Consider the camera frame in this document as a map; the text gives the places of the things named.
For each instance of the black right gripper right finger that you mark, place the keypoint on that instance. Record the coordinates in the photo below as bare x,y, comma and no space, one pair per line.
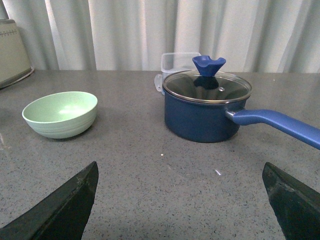
295,205

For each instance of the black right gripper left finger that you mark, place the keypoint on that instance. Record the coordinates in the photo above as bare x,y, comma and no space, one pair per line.
62,215

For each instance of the green bowl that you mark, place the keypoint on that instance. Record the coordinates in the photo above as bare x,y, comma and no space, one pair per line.
62,115

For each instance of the blue saucepan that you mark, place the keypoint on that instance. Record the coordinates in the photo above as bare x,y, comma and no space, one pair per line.
216,115

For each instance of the glass pot lid blue knob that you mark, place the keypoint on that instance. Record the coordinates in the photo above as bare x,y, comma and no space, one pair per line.
207,84

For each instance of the cream toaster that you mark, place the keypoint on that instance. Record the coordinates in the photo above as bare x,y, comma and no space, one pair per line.
15,64

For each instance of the clear plastic container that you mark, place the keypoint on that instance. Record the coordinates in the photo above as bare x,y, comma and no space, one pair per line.
174,62

